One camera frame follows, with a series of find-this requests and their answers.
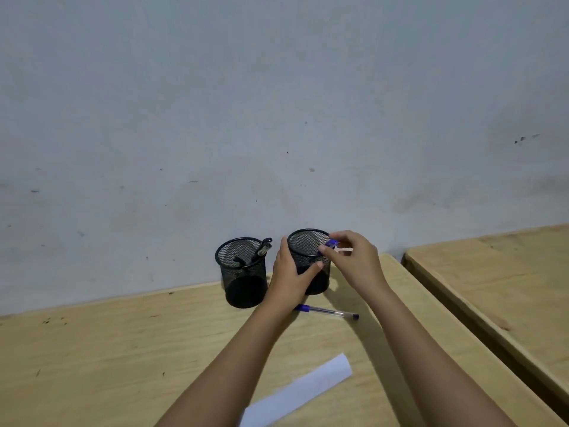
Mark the blue pen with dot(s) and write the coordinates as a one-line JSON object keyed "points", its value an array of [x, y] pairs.
{"points": [[329, 311], [331, 243]]}

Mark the black pen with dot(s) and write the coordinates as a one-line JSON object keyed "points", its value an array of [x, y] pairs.
{"points": [[266, 241], [238, 261], [262, 252]]}

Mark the black mesh cup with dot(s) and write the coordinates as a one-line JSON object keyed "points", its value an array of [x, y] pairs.
{"points": [[306, 244], [242, 289]]}

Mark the light wooden side table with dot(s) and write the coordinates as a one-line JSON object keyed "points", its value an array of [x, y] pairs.
{"points": [[511, 280]]}

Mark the person's left hand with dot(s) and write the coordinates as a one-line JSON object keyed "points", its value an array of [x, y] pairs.
{"points": [[284, 289]]}

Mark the white paper strip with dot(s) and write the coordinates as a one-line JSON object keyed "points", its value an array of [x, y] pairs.
{"points": [[302, 389]]}

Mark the person's right forearm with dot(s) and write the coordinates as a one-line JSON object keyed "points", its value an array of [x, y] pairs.
{"points": [[435, 373]]}

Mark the person's left forearm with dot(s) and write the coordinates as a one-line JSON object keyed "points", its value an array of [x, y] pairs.
{"points": [[222, 378]]}

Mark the person's right hand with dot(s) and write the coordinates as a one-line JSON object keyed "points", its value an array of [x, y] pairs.
{"points": [[360, 266]]}

